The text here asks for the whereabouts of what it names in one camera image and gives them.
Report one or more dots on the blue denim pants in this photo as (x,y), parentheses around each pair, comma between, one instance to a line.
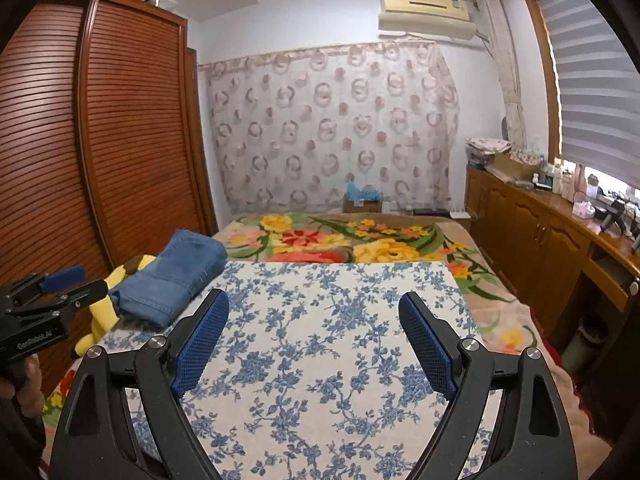
(170,275)

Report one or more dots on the open cardboard box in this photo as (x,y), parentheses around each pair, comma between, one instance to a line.
(515,165)

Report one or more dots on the circle pattern sheer curtain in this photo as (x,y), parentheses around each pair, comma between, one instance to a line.
(330,125)

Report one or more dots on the spare black gripper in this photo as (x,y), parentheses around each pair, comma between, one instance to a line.
(612,215)

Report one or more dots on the folded floral cloth stack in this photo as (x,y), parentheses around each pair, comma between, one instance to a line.
(487,146)

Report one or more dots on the clear plastic box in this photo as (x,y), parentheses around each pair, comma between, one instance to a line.
(161,1)

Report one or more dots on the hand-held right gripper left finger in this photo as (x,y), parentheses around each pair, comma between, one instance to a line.
(200,345)

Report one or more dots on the blue plastic bag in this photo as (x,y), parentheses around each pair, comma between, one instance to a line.
(361,192)

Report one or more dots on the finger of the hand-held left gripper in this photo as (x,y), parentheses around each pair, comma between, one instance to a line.
(62,278)
(75,297)

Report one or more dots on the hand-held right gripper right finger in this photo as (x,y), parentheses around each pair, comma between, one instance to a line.
(427,345)

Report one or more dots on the small cardboard box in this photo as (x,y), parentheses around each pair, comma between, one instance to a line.
(362,207)

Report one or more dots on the beige air conditioner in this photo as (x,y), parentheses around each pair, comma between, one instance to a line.
(425,17)

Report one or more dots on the flower print blanket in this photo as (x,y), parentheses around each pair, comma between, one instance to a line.
(320,235)

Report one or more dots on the person's left hand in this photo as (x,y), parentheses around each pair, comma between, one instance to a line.
(31,375)

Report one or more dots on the grey waste bin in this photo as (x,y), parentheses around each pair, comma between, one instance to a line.
(587,340)

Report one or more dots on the wooden side cabinet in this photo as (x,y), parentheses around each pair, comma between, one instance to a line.
(535,230)

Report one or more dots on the beige tied curtain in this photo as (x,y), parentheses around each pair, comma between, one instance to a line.
(507,75)

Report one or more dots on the grey striped window blind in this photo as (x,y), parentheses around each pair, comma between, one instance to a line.
(595,75)

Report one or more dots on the yellow plush toy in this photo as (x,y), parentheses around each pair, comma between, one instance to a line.
(105,316)

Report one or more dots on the pink bottle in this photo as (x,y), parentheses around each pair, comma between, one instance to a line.
(578,182)

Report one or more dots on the wooden louvered wardrobe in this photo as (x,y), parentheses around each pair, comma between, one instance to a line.
(135,135)

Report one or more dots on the white router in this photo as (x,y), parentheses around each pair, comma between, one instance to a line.
(461,215)

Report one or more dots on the wooden window frame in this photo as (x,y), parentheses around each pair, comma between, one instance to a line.
(542,60)

